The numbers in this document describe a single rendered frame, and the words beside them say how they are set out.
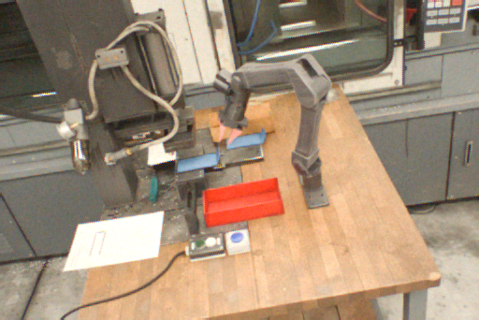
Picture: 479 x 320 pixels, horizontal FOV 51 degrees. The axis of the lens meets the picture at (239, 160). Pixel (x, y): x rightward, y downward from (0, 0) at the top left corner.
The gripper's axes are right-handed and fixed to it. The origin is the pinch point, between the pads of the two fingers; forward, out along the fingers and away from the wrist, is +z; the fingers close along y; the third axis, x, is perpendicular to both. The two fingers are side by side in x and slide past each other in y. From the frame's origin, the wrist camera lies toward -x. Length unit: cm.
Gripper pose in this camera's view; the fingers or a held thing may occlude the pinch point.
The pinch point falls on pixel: (224, 140)
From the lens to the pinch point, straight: 169.1
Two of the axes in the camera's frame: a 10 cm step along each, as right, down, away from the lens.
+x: 0.6, 5.0, -8.7
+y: -9.4, -2.6, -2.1
